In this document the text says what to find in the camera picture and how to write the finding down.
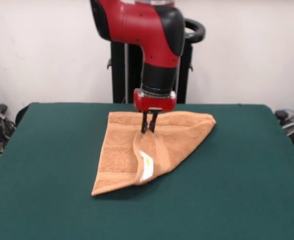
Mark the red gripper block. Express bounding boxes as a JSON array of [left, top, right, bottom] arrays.
[[133, 88, 177, 134]]

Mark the orange terry towel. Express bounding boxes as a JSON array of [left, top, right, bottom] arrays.
[[91, 111, 217, 197]]

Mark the dark green table cloth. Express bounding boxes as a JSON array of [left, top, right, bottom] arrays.
[[0, 101, 294, 240]]

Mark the grey round chair base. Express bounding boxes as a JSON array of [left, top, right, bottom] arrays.
[[281, 119, 294, 136]]

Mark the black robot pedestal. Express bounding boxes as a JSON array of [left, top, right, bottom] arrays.
[[106, 16, 206, 105]]

